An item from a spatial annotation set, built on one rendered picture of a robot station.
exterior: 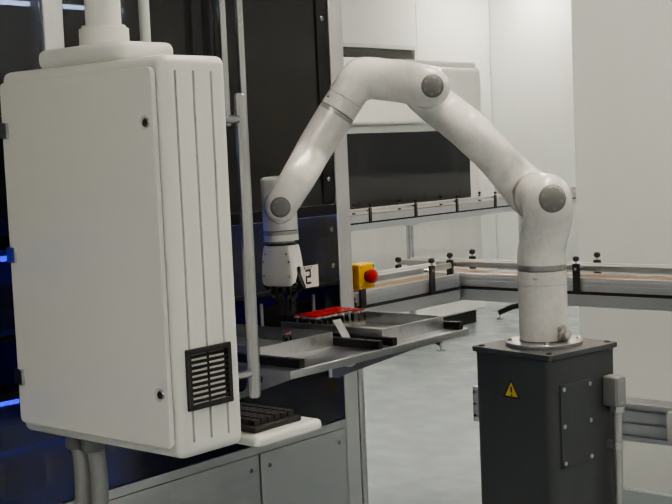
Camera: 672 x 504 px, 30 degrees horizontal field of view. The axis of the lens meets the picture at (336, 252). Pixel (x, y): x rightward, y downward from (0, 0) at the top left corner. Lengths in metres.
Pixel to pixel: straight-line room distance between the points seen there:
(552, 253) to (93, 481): 1.21
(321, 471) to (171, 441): 1.21
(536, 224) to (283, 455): 0.94
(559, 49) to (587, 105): 7.62
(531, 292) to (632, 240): 1.50
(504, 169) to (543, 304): 0.34
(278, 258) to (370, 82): 0.47
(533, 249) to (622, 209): 1.51
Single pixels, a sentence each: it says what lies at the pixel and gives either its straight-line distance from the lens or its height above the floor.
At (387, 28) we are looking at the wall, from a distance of 11.29.
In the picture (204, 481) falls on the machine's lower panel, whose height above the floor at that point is 0.55.
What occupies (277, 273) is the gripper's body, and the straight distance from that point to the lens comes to 3.02.
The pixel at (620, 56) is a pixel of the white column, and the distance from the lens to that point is 4.55.
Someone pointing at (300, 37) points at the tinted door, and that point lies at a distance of 3.43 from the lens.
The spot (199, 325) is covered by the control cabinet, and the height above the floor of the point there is 1.05.
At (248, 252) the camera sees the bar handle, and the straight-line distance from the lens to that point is 2.46.
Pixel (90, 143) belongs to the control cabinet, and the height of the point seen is 1.39.
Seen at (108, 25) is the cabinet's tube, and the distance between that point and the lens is 2.51.
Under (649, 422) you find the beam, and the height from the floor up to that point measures 0.50.
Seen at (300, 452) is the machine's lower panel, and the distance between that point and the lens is 3.45.
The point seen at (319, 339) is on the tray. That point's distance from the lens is 3.06.
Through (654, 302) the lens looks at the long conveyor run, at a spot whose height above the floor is 0.87.
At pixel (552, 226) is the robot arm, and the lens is 3.04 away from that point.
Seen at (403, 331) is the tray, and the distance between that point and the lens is 3.17.
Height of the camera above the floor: 1.37
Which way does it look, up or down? 5 degrees down
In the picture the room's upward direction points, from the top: 2 degrees counter-clockwise
